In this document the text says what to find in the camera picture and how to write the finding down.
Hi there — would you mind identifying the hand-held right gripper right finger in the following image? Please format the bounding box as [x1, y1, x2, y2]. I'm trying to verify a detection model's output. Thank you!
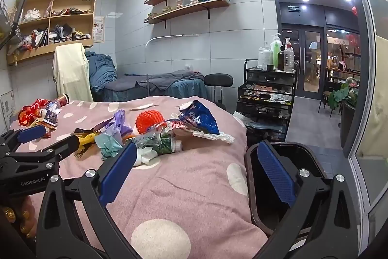
[257, 140, 369, 259]

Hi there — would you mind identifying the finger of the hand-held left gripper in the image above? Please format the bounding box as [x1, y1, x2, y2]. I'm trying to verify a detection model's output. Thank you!
[6, 134, 80, 168]
[0, 125, 47, 154]

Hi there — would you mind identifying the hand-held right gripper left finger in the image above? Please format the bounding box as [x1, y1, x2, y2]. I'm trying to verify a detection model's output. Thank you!
[36, 141, 140, 259]

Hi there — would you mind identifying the yellow ridged toy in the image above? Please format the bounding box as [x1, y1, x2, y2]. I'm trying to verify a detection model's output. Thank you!
[73, 130, 102, 158]

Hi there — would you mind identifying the dark brown trash bin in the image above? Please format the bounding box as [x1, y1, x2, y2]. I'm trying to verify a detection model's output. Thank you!
[245, 141, 328, 238]

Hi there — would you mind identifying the purple plastic bag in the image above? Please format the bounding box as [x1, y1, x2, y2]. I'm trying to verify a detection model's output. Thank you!
[94, 109, 134, 144]

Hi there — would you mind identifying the person's left hand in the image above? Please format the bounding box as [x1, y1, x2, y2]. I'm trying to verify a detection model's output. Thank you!
[0, 195, 38, 240]

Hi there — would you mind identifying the small dark packet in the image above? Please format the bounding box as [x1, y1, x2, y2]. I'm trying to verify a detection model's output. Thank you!
[42, 109, 59, 126]

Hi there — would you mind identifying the teal crumpled tissue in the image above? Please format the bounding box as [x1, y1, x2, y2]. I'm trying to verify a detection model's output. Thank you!
[95, 133, 125, 160]

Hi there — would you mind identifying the white tissue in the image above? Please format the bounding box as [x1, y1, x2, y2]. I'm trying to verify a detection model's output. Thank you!
[133, 147, 160, 167]

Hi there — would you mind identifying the red can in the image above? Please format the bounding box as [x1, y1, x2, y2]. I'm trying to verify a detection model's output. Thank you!
[50, 94, 71, 109]

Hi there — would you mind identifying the crushed green plastic bottle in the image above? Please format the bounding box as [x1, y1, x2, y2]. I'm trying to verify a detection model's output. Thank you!
[132, 127, 184, 156]

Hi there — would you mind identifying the orange spiky ball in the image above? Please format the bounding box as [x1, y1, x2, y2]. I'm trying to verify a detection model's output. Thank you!
[135, 110, 166, 135]

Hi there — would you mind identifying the pink polka-dot blanket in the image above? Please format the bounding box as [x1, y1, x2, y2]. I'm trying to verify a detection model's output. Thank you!
[9, 95, 273, 259]

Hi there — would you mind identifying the crumpled white wrapper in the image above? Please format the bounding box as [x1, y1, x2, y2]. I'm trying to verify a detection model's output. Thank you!
[164, 119, 234, 143]

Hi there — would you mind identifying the cream cloth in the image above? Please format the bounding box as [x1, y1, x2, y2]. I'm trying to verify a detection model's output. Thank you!
[52, 42, 94, 102]

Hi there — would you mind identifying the black mesh cart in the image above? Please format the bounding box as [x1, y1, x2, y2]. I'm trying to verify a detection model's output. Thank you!
[236, 58, 298, 141]

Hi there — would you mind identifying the pile of blue blankets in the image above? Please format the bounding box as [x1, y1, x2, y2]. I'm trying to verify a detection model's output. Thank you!
[85, 51, 119, 92]

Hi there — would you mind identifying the dark plant pot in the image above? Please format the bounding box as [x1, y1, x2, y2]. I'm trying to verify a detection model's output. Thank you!
[339, 101, 356, 149]

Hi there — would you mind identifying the blue snack bag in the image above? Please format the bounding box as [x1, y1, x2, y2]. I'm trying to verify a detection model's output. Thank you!
[177, 100, 221, 136]

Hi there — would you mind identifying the grey covered massage bed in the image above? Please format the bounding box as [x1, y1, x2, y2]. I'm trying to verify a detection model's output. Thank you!
[91, 69, 210, 103]

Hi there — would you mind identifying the green potted plant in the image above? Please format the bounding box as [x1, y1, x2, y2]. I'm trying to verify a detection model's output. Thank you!
[328, 77, 360, 109]

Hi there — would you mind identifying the black stool chair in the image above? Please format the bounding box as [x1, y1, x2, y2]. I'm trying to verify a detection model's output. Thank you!
[204, 73, 234, 111]

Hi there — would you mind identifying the glass double door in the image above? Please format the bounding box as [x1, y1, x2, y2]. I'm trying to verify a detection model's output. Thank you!
[281, 24, 325, 94]

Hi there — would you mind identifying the white pump bottle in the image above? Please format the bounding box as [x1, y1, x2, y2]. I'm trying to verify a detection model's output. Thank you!
[258, 41, 273, 70]

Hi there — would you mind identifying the green pump bottle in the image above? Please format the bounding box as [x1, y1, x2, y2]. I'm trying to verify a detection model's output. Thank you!
[271, 33, 284, 71]

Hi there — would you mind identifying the white curved pole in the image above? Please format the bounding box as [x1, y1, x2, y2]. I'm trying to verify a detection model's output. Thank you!
[145, 33, 200, 64]

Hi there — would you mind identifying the wooden wall cabinet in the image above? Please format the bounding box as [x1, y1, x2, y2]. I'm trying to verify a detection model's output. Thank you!
[7, 0, 97, 66]

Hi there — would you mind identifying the wall poster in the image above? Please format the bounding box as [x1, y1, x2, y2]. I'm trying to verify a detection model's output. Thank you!
[93, 16, 105, 43]

